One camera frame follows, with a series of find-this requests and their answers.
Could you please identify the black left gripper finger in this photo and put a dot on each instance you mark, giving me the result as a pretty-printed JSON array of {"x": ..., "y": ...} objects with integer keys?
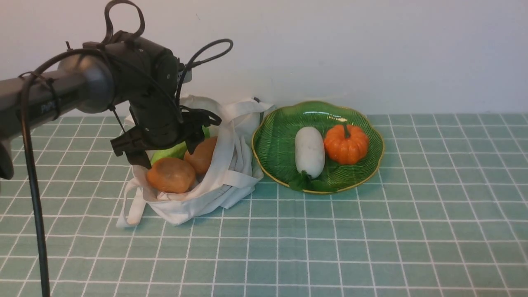
[{"x": 139, "y": 158}]

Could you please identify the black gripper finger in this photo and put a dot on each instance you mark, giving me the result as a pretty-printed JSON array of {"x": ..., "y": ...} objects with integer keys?
[{"x": 193, "y": 140}]

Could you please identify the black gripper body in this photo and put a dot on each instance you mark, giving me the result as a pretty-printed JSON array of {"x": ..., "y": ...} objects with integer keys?
[{"x": 159, "y": 125}]

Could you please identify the brown potato front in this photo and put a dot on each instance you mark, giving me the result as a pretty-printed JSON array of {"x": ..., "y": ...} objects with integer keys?
[{"x": 171, "y": 175}]

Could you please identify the brown potato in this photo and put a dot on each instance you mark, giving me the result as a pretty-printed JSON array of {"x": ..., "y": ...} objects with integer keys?
[
  {"x": 171, "y": 175},
  {"x": 201, "y": 158}
]

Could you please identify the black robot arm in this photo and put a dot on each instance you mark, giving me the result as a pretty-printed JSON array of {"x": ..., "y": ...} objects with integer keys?
[{"x": 97, "y": 78}]

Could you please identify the white cloth tote bag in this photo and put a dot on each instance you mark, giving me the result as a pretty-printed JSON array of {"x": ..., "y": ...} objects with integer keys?
[{"x": 231, "y": 176}]

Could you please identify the green cucumber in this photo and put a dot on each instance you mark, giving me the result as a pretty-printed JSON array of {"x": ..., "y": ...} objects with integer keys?
[{"x": 178, "y": 151}]

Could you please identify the brown potato rear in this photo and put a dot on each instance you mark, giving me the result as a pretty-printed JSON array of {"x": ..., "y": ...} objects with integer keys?
[{"x": 201, "y": 158}]

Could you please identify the green leaf-shaped plate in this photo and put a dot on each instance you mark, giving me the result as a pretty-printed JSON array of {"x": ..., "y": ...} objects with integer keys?
[{"x": 273, "y": 145}]

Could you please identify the white radish with leaves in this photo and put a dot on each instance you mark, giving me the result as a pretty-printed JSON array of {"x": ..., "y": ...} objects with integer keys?
[{"x": 309, "y": 158}]

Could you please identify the small orange pumpkin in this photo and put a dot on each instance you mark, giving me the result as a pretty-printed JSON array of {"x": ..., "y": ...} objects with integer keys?
[{"x": 346, "y": 144}]

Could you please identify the green checked tablecloth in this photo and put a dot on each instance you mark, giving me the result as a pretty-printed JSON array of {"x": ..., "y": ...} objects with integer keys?
[{"x": 446, "y": 215}]

